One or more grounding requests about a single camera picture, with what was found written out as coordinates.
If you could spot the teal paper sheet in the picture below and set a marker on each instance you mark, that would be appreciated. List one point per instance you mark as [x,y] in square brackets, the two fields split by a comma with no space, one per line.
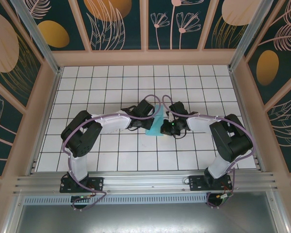
[152,131]

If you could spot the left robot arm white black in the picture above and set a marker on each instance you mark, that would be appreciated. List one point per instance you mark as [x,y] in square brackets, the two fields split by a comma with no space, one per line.
[77,165]

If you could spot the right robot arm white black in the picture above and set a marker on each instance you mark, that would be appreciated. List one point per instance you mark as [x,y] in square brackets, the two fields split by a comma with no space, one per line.
[219,166]

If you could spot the grey metal sheet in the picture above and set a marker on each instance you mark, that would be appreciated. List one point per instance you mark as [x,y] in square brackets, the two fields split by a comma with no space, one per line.
[145,218]

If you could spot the green circuit board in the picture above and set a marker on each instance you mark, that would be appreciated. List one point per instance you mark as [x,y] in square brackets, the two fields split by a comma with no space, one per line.
[225,196]

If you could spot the aluminium mounting rail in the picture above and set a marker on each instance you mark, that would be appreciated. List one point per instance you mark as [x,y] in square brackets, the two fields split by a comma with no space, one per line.
[148,179]

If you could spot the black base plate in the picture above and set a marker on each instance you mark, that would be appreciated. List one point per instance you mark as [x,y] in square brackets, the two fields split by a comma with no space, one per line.
[97,184]
[196,182]

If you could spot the aluminium side rail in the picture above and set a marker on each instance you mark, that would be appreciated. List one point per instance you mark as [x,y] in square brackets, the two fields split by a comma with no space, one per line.
[245,121]
[46,121]

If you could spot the aluminium frame post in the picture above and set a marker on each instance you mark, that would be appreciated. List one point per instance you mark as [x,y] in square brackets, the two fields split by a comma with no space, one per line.
[247,31]
[36,36]

